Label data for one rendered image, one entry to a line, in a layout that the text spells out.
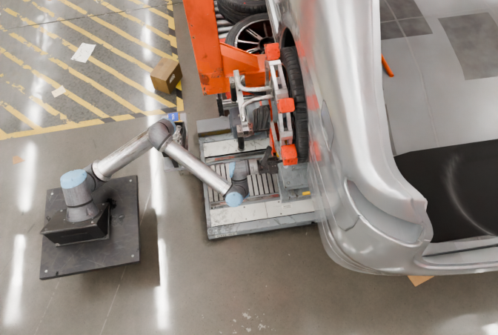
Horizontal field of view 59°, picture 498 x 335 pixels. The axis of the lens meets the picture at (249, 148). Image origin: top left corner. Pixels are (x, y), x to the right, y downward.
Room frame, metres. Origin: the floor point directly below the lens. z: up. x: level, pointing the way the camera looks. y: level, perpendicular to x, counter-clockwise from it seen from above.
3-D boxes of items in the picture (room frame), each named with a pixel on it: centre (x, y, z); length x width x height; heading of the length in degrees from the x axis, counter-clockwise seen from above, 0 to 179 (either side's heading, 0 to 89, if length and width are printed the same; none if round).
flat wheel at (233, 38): (2.35, -0.21, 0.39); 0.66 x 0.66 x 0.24
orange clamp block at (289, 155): (1.17, -0.21, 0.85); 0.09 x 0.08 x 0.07; 4
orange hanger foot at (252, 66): (2.00, -0.13, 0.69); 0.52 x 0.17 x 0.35; 94
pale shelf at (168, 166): (1.60, 0.48, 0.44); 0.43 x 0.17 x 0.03; 4
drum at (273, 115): (1.48, -0.11, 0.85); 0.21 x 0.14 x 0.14; 94
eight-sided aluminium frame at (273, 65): (1.49, -0.18, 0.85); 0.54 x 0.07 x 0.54; 4
